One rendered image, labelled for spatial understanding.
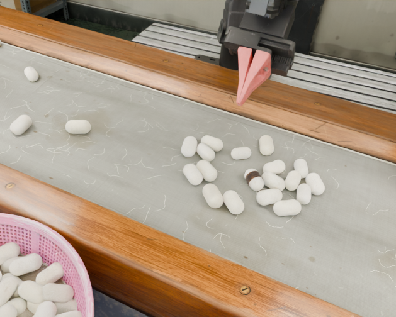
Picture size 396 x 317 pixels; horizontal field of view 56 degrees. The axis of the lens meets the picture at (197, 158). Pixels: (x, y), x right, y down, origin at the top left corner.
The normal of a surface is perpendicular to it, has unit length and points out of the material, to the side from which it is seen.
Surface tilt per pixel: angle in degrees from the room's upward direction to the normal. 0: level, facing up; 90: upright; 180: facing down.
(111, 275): 90
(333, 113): 0
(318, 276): 0
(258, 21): 40
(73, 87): 0
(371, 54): 88
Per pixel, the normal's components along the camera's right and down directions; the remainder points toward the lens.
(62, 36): 0.07, -0.76
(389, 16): -0.32, 0.59
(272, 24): -0.21, -0.21
